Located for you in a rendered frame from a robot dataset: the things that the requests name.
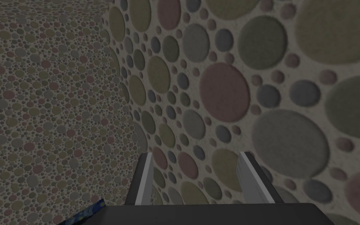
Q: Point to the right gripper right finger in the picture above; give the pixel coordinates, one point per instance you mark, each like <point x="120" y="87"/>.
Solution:
<point x="256" y="181"/>

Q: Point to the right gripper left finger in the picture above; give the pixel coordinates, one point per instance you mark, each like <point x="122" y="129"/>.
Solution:
<point x="142" y="181"/>

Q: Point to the blue patterned book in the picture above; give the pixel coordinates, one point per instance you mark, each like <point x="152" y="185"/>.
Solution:
<point x="86" y="214"/>

